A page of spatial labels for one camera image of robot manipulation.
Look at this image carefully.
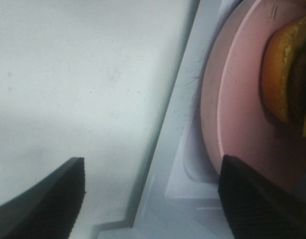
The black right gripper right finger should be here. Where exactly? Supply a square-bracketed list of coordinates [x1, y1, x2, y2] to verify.
[218, 155, 306, 239]

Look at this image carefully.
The white microwave oven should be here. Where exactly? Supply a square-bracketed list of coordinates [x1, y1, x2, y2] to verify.
[0, 0, 237, 239]

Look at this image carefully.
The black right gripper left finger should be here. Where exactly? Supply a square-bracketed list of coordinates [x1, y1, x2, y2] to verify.
[0, 157, 86, 239]

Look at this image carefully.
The pink round plate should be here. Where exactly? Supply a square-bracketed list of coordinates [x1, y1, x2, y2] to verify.
[201, 0, 306, 191]

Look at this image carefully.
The toy hamburger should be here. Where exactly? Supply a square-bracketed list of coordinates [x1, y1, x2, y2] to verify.
[261, 15, 306, 137]

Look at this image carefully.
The glass microwave turntable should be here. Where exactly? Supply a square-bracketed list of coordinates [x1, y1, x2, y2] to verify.
[183, 79, 219, 184]

